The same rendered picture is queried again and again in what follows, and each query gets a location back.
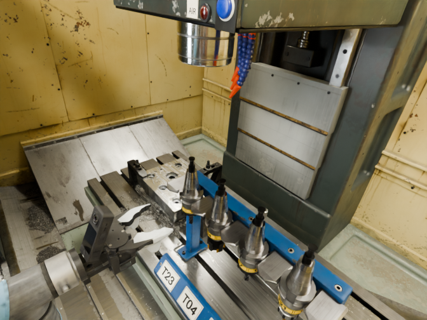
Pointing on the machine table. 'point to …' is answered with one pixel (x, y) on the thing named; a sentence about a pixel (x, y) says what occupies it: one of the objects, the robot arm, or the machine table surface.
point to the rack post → (192, 240)
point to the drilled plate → (163, 197)
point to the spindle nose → (204, 46)
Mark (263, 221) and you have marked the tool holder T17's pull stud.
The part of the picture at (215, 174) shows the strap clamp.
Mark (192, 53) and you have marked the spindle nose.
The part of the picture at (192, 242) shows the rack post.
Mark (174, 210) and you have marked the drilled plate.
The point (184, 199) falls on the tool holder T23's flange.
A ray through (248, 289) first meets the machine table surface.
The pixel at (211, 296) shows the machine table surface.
